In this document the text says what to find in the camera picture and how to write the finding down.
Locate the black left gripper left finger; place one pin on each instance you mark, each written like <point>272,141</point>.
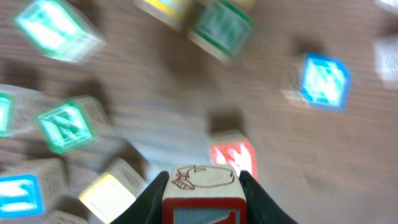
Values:
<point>147,209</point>

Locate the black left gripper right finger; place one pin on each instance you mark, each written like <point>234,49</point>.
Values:
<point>262,209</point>

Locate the red A letter block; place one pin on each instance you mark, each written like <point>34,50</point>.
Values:
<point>204,194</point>

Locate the yellow K letter block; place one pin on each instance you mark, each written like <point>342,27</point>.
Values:
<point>113,192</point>

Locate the red E letter block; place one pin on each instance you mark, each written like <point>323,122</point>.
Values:
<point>233,148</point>

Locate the green R letter block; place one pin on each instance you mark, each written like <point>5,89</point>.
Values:
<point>74,123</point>

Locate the blue L block left cluster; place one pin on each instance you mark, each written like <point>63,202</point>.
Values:
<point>32,187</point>

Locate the blue P letter block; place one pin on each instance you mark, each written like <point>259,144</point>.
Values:
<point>319,82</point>

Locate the green V letter block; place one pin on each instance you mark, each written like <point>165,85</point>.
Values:
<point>18,108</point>

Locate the green N letter block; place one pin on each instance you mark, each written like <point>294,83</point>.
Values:
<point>222,30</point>

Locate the yellow S block near N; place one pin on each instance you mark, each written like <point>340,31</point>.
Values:
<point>171,12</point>

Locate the green 7 number block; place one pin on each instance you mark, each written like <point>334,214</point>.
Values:
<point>58,30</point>

